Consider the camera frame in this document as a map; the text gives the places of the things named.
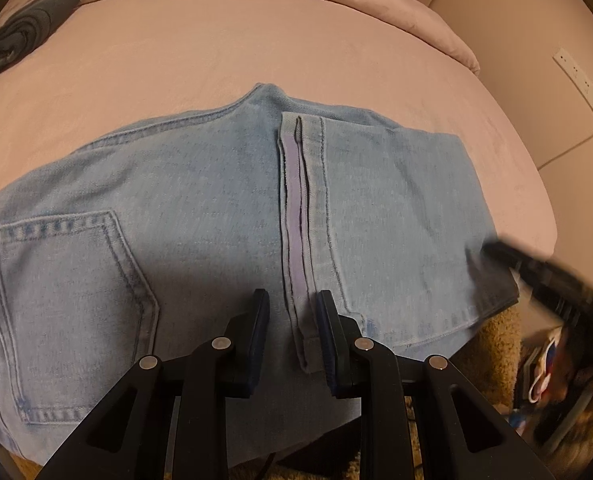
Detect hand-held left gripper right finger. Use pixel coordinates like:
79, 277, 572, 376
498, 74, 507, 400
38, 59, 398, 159
317, 290, 557, 480

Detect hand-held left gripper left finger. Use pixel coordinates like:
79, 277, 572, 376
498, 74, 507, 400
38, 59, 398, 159
35, 288, 271, 480

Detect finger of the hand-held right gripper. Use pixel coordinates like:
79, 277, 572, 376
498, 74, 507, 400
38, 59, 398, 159
483, 240, 547, 281

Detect light blue denim pants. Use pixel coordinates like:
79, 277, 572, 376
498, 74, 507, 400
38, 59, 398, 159
0, 82, 522, 466

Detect tan rug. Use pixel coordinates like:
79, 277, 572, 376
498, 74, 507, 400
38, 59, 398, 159
16, 305, 527, 480

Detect bed with pink sheet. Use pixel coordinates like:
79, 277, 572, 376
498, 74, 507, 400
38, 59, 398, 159
0, 0, 560, 311

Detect dark rolled clothing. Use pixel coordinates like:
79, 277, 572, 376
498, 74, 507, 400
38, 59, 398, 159
0, 0, 82, 88

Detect white wall power strip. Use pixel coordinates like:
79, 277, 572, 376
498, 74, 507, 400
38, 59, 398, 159
553, 48, 593, 128

